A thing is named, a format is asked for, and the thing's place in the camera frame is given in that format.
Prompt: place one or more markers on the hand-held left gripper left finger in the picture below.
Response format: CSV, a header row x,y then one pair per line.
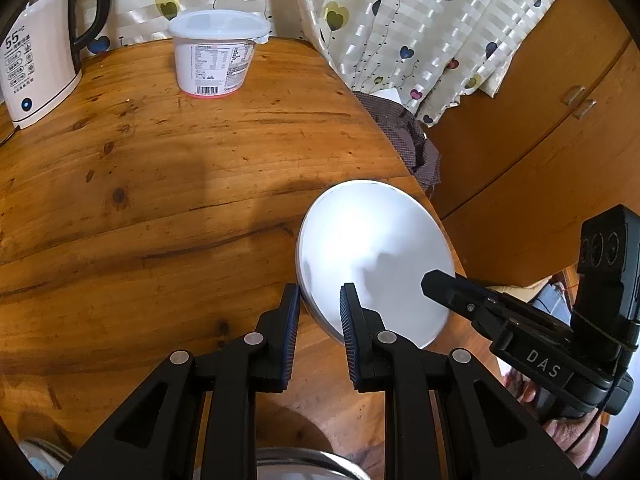
x,y
291,342

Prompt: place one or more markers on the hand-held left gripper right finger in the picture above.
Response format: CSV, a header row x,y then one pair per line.
x,y
348,342

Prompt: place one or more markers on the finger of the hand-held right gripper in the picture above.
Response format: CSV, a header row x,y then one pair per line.
x,y
450,292

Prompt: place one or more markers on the white plate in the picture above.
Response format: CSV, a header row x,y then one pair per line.
x,y
380,240

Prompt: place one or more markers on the metal bowl rim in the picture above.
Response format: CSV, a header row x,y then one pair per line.
x,y
300,455

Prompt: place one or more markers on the person's right hand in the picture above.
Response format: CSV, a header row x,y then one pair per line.
x,y
565,437

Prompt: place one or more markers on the wooden cabinet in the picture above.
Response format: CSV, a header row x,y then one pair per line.
x,y
525,160

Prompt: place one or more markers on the dark checked cloth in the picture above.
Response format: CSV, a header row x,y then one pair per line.
x,y
400,132

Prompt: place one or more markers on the heart print curtain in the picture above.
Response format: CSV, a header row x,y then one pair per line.
x,y
380,35

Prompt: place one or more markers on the white plastic tub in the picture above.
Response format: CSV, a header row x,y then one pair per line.
x,y
215,65

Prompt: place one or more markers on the white electric kettle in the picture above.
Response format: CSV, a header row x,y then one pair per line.
x,y
35,70

